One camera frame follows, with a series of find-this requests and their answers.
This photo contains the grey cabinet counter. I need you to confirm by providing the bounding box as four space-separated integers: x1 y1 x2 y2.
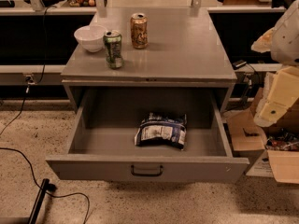
62 7 236 109

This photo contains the black hanging cable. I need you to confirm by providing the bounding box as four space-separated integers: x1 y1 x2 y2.
0 6 50 136

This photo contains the white bowl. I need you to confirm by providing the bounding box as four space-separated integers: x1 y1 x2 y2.
74 25 107 52

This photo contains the black drawer handle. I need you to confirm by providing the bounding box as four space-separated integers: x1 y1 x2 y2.
131 165 164 177

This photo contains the gold soda can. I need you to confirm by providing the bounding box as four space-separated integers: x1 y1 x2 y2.
130 13 148 49

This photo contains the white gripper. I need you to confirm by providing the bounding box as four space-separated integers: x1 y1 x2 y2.
251 28 299 127

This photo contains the green soda can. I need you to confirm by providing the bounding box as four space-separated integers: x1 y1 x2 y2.
103 30 123 69

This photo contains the black metal stand leg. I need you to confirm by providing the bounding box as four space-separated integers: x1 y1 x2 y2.
27 178 57 224

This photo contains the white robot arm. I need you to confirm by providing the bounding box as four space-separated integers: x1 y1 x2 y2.
251 0 299 127

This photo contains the blue chip bag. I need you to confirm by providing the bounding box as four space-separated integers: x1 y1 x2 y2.
134 112 187 150

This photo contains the black floor cable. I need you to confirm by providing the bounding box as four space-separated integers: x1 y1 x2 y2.
0 147 91 224

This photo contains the grey open drawer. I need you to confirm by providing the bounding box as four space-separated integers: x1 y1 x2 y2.
46 87 249 183

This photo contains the small black device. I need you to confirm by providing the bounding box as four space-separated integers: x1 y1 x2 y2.
232 60 247 70

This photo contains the cardboard box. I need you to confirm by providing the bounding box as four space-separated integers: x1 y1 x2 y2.
227 88 299 184

